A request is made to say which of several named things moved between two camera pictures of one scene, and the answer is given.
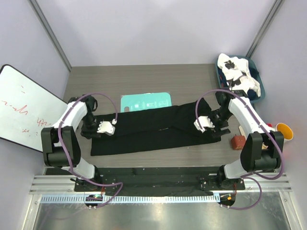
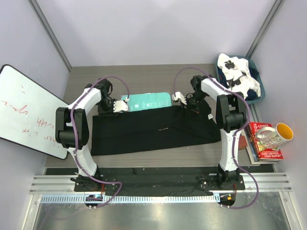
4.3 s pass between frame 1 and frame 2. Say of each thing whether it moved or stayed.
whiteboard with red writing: stayed
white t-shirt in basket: stayed
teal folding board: stayed
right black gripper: moved
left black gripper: moved
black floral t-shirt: stayed
